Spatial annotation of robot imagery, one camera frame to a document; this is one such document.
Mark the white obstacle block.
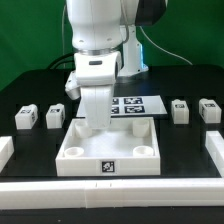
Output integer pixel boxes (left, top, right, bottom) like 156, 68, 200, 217
205, 131, 224, 178
0, 136, 14, 172

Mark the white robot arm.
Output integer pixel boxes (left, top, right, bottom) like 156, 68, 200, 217
65, 0, 168, 129

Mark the white thin cable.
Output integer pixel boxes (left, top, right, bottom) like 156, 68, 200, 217
138, 25, 194, 66

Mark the white square tabletop with sockets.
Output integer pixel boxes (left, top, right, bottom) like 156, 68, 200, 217
55, 117, 161, 176

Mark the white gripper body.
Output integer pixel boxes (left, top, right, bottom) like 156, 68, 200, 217
79, 84, 115, 131

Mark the black cable bundle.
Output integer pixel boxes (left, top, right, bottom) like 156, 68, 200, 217
46, 52, 76, 70

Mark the white front obstacle rail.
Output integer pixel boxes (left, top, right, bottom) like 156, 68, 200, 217
0, 178, 224, 210

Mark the white sheet with fiducial markers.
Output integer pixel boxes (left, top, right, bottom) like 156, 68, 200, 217
76, 95, 168, 118

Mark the white right obstacle block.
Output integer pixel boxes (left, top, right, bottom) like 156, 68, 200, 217
205, 131, 224, 178

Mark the white left obstacle block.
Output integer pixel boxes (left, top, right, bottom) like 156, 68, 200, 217
0, 136, 14, 172

